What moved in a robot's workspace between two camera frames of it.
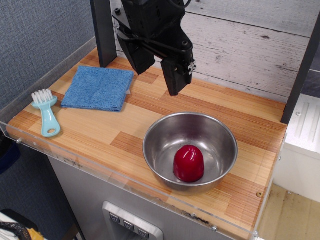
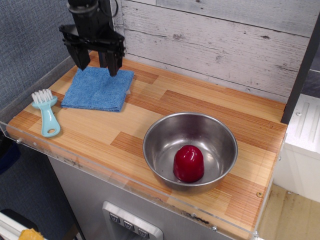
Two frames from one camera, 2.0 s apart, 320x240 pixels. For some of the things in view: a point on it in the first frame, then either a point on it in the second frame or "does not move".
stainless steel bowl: x=215 y=139 does not move
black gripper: x=148 y=28 to x=92 y=30
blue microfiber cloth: x=99 y=88 does not move
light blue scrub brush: x=43 y=99 does not move
